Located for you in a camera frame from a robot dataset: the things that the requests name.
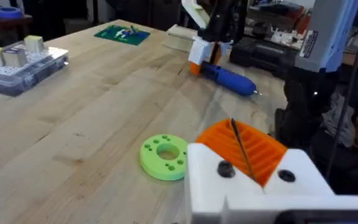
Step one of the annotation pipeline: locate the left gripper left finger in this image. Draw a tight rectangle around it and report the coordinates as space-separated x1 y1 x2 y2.
184 118 265 224

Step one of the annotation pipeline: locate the black plastic case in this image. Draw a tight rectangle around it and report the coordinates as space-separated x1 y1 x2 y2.
229 36 298 79

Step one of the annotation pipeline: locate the green board with toy blocks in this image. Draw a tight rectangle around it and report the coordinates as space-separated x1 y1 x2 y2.
93 24 151 47

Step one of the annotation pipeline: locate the clear box with wooden blocks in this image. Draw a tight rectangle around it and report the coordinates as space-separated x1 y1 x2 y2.
0 34 70 97

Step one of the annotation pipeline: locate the blue tape roll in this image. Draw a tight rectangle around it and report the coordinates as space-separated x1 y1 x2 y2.
0 6 24 20

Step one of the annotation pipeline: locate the pale wooden box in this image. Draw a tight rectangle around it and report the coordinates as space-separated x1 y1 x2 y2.
162 24 199 53

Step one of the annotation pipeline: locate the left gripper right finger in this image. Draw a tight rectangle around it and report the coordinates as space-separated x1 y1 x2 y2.
232 119 336 197

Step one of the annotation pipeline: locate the blue electric screwdriver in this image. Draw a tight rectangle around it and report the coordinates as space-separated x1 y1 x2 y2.
200 61 263 98

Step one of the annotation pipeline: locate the thin black cable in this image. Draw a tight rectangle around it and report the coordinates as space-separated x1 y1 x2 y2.
325 0 358 182

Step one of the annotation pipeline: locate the green disc with holes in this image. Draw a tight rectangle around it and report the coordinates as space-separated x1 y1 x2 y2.
139 134 189 182

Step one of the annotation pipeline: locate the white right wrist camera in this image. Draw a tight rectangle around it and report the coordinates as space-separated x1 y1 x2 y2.
181 0 211 30

